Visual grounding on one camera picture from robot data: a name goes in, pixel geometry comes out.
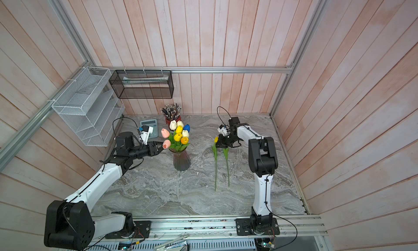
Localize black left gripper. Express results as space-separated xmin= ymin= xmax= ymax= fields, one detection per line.
xmin=128 ymin=141 xmax=169 ymax=159

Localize dark ribbed glass vase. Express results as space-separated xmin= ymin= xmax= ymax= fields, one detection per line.
xmin=173 ymin=150 xmax=191 ymax=171

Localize orange yellow tulip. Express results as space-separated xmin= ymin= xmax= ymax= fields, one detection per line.
xmin=180 ymin=137 xmax=189 ymax=145

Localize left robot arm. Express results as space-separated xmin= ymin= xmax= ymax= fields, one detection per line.
xmin=44 ymin=132 xmax=164 ymax=251

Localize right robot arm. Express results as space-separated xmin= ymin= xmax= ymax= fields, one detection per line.
xmin=216 ymin=123 xmax=280 ymax=236

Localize pink tulip lower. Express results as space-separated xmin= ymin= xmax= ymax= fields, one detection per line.
xmin=163 ymin=139 xmax=172 ymax=149

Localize teal desk calculator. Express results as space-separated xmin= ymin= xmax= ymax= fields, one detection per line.
xmin=140 ymin=119 xmax=158 ymax=139

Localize red metal pencil bucket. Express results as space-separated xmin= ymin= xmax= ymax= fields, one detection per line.
xmin=165 ymin=116 xmax=181 ymax=125

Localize bundle of pencils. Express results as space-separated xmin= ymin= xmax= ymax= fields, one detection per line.
xmin=161 ymin=103 xmax=182 ymax=121

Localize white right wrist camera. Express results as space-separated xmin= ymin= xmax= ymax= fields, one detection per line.
xmin=218 ymin=117 xmax=241 ymax=137

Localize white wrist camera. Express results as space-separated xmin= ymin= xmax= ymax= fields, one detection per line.
xmin=218 ymin=117 xmax=241 ymax=137
xmin=138 ymin=125 xmax=153 ymax=145

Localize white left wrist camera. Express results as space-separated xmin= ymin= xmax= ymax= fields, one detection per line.
xmin=138 ymin=125 xmax=153 ymax=145

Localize black wire mesh basket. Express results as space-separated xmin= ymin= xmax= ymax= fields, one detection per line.
xmin=110 ymin=69 xmax=174 ymax=99

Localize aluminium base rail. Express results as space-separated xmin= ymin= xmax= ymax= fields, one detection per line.
xmin=86 ymin=215 xmax=334 ymax=251

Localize white wire mesh shelf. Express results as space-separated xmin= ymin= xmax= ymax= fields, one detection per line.
xmin=52 ymin=67 xmax=125 ymax=147

